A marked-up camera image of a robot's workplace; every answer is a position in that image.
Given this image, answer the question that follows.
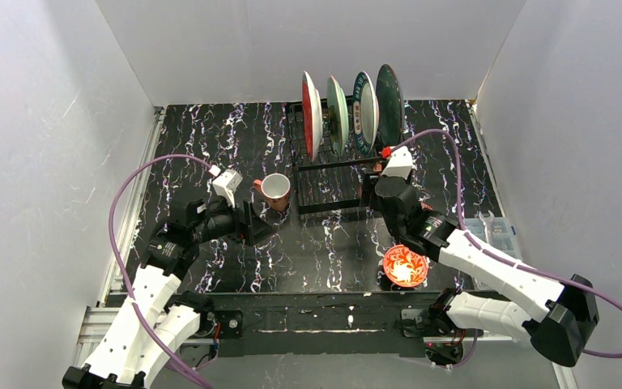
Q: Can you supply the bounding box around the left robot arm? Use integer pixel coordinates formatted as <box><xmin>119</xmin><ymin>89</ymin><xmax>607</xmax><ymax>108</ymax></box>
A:
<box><xmin>62</xmin><ymin>195</ymin><xmax>275</xmax><ymax>388</ymax></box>

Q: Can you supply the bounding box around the orange floral pattern bowl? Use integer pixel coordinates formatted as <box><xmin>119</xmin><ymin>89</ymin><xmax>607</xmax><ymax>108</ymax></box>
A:
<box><xmin>382</xmin><ymin>245</ymin><xmax>429</xmax><ymax>288</ymax></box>

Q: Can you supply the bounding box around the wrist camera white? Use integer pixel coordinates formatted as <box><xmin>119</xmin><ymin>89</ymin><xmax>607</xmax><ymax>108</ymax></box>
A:
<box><xmin>209</xmin><ymin>165</ymin><xmax>243</xmax><ymax>209</ymax></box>
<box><xmin>380</xmin><ymin>146</ymin><xmax>414</xmax><ymax>180</ymax></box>

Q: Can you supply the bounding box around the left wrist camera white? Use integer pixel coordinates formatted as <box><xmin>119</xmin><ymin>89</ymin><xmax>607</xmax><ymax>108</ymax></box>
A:
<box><xmin>209</xmin><ymin>165</ymin><xmax>243</xmax><ymax>209</ymax></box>

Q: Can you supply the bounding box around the green rim lettered plate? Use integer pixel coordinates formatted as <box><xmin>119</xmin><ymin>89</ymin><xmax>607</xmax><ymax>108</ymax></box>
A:
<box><xmin>352</xmin><ymin>71</ymin><xmax>379</xmax><ymax>156</ymax></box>

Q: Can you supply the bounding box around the large brown mug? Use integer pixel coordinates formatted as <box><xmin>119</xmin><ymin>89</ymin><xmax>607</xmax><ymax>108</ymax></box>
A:
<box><xmin>253</xmin><ymin>173</ymin><xmax>291</xmax><ymax>212</ymax></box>

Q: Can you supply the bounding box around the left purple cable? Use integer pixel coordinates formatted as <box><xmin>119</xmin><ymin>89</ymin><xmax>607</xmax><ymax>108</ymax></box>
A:
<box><xmin>108</xmin><ymin>154</ymin><xmax>221</xmax><ymax>389</ymax></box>

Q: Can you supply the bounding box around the black wire dish rack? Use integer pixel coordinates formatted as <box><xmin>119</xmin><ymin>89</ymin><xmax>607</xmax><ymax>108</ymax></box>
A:
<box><xmin>285</xmin><ymin>100</ymin><xmax>386</xmax><ymax>220</ymax></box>

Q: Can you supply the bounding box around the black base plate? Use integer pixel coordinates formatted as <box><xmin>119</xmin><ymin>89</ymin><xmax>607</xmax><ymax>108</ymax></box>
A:
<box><xmin>208</xmin><ymin>292</ymin><xmax>438</xmax><ymax>357</ymax></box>

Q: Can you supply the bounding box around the dark blue glazed plate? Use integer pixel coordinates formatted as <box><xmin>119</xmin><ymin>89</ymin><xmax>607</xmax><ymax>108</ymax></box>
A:
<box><xmin>376</xmin><ymin>64</ymin><xmax>405</xmax><ymax>148</ymax></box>

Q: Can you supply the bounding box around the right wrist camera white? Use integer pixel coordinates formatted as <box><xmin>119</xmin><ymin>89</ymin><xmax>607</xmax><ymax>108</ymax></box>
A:
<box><xmin>380</xmin><ymin>146</ymin><xmax>414</xmax><ymax>180</ymax></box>

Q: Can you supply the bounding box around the light green flower plate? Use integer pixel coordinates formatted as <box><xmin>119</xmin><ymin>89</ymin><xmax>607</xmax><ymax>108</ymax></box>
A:
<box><xmin>326</xmin><ymin>75</ymin><xmax>349</xmax><ymax>157</ymax></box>

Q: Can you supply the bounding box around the clear plastic box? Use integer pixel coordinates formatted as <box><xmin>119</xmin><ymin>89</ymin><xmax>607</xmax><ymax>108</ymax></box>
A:
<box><xmin>464</xmin><ymin>216</ymin><xmax>522</xmax><ymax>260</ymax></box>

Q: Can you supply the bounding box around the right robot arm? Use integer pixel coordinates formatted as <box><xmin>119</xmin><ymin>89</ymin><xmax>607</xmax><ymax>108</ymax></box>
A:
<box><xmin>360</xmin><ymin>175</ymin><xmax>599</xmax><ymax>367</ymax></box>

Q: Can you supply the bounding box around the red teal floral plate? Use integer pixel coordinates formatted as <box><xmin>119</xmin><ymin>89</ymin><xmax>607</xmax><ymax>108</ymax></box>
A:
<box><xmin>301</xmin><ymin>71</ymin><xmax>322</xmax><ymax>162</ymax></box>

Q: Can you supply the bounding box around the silver wrench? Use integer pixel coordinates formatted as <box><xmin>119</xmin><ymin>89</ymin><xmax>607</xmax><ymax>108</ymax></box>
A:
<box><xmin>478</xmin><ymin>211</ymin><xmax>495</xmax><ymax>245</ymax></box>

